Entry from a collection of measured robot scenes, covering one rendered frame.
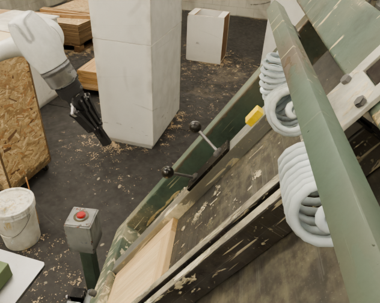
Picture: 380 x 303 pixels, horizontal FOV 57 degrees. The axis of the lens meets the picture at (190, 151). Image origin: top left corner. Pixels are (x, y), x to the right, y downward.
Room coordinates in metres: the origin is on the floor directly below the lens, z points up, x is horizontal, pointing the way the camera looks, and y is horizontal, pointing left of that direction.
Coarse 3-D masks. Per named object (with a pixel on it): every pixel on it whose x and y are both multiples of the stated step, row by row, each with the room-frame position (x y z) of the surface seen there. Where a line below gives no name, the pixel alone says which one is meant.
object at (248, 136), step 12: (264, 108) 0.84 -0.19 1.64; (264, 120) 0.81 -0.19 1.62; (240, 132) 0.85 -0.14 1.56; (252, 132) 0.81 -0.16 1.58; (264, 132) 0.81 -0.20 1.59; (240, 144) 0.81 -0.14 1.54; (252, 144) 0.81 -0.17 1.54; (228, 156) 0.81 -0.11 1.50; (240, 156) 0.81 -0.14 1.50; (216, 168) 0.82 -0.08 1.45; (228, 168) 0.81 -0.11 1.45; (204, 180) 0.82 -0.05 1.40; (216, 180) 0.82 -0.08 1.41; (192, 192) 0.82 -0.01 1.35; (204, 192) 0.82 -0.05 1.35; (180, 204) 0.82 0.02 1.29; (192, 204) 0.82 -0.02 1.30; (168, 216) 0.83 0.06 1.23; (180, 216) 0.82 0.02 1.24; (156, 228) 0.83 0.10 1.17; (144, 240) 0.83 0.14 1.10; (132, 252) 0.84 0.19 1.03; (120, 264) 0.84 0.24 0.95
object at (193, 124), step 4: (192, 124) 0.89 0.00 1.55; (196, 124) 0.89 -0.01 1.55; (200, 124) 0.89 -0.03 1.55; (192, 128) 0.88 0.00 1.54; (196, 128) 0.88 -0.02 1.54; (200, 128) 0.89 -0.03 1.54; (192, 132) 0.88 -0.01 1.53; (196, 132) 0.88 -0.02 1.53; (200, 132) 0.88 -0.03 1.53; (204, 136) 0.87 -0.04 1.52; (208, 140) 0.86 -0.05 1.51; (212, 144) 0.85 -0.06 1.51; (216, 148) 0.85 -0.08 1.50; (220, 148) 0.84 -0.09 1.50; (216, 152) 0.83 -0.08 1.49; (220, 152) 0.83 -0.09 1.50; (216, 156) 0.83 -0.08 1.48
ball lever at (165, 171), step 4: (164, 168) 0.80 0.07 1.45; (168, 168) 0.80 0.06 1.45; (172, 168) 0.80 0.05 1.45; (164, 172) 0.79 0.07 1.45; (168, 172) 0.79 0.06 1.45; (172, 172) 0.79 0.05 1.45; (164, 176) 0.79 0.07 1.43; (168, 176) 0.78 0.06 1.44; (172, 176) 0.79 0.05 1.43; (180, 176) 0.82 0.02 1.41; (184, 176) 0.82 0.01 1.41; (188, 176) 0.83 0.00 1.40; (192, 176) 0.84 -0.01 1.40; (196, 176) 0.84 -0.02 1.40; (192, 180) 0.84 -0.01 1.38
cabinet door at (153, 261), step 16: (176, 224) 0.80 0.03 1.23; (160, 240) 0.77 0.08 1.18; (144, 256) 0.77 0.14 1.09; (160, 256) 0.69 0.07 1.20; (128, 272) 0.78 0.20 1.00; (144, 272) 0.69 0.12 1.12; (160, 272) 0.62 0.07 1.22; (112, 288) 0.78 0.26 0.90; (128, 288) 0.69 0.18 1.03; (144, 288) 0.62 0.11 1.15
